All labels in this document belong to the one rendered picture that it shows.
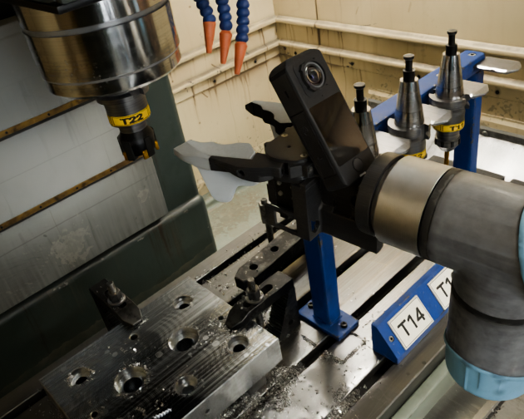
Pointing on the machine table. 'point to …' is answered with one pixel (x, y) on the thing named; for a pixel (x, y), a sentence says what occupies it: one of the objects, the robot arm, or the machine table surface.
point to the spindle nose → (101, 46)
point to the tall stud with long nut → (265, 219)
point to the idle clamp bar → (269, 263)
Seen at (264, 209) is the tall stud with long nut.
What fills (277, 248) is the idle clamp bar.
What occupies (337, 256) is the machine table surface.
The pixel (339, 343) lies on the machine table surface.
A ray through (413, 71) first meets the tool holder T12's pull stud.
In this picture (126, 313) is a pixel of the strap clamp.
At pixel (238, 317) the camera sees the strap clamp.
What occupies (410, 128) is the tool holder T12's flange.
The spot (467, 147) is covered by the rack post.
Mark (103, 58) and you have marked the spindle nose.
